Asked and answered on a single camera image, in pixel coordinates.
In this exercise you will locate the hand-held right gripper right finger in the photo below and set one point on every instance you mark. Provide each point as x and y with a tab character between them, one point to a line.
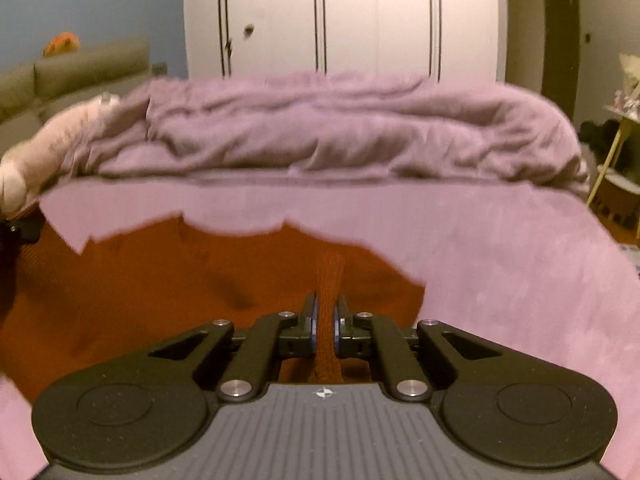
395	355

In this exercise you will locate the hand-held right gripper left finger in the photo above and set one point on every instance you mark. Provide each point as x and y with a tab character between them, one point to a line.
250	355

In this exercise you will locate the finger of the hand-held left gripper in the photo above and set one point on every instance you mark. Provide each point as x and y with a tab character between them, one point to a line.
22	231

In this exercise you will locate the brown knit cardigan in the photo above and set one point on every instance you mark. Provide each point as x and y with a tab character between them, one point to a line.
150	285

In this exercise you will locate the pink white plush toy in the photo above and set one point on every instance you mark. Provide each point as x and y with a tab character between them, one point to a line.
55	140

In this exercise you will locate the purple fleece bed blanket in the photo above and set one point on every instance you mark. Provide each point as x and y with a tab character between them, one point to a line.
500	270

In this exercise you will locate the green sofa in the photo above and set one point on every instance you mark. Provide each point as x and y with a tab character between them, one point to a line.
75	75

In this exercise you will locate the orange plush toy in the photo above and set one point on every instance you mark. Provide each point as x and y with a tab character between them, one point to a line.
61	44

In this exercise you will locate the purple crumpled duvet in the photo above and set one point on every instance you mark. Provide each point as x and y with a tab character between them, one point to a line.
325	125

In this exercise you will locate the white yellow side table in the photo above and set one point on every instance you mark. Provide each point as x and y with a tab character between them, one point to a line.
617	180

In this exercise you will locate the white wardrobe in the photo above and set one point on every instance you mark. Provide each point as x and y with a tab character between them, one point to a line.
375	15

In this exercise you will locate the wrapped flower bouquet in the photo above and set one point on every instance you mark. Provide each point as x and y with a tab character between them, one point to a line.
629	85

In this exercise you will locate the wall socket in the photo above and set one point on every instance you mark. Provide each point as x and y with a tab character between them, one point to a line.
160	68

